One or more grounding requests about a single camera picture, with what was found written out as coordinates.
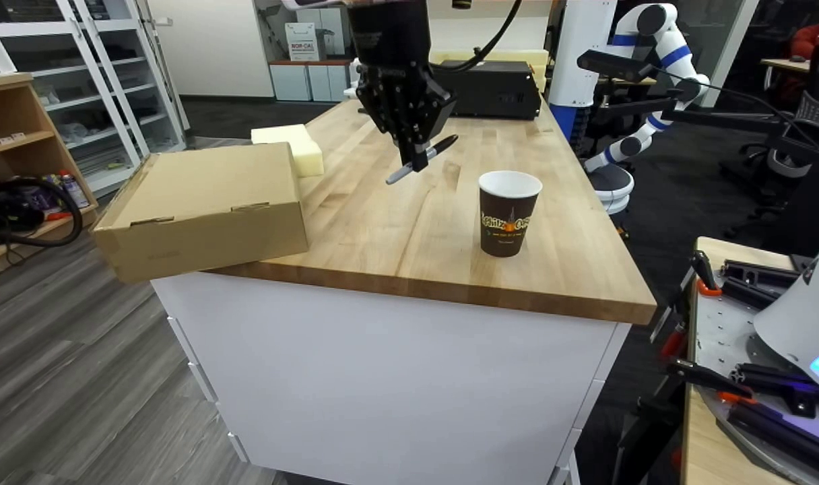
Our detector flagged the wooden shelf unit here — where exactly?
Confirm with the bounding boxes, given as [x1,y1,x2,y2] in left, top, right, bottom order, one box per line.
[0,69,103,283]

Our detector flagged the white table base cabinet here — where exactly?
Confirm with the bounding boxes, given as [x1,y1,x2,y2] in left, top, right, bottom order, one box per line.
[150,268,633,485]

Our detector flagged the white glass door cabinets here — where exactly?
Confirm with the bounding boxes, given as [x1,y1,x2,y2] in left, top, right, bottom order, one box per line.
[0,0,189,197]

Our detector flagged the black equipment case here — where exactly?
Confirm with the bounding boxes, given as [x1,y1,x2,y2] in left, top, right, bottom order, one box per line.
[429,58,544,123]

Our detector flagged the grey cone lamp shade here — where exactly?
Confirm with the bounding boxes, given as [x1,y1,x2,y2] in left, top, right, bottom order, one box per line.
[751,224,819,371]

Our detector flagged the coiled black cable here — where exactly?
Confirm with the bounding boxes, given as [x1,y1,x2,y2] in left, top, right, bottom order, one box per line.
[0,175,66,247]

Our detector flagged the black swivel chair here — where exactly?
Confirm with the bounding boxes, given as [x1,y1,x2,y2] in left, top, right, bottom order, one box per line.
[720,40,819,203]

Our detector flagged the flat brown cardboard box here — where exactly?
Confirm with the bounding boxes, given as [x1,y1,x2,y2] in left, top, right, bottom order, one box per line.
[88,141,312,284]

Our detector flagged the pale yellow foam block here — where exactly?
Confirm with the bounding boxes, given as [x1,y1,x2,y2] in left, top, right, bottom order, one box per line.
[249,121,326,179]

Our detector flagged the white storage bins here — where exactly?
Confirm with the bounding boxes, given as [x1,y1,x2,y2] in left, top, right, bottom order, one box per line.
[266,58,350,104]

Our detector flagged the brown paper coffee cup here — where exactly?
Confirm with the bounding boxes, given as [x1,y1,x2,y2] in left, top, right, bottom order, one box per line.
[476,167,548,261]

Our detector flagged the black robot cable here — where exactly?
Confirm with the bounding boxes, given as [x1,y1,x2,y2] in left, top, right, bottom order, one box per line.
[451,0,525,73]

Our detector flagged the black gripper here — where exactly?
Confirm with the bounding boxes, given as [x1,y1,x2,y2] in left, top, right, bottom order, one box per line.
[354,58,459,175]

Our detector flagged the person in red shirt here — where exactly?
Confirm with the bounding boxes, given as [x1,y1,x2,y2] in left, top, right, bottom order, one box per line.
[790,13,819,65]

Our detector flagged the white and blue robot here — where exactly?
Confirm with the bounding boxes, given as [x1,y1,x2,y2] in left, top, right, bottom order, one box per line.
[575,0,713,220]

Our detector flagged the small wooden side table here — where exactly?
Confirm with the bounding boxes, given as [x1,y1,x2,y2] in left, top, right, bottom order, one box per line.
[647,233,819,485]

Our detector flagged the black and grey marker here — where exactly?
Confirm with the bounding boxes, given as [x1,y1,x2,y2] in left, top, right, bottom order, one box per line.
[382,132,462,189]

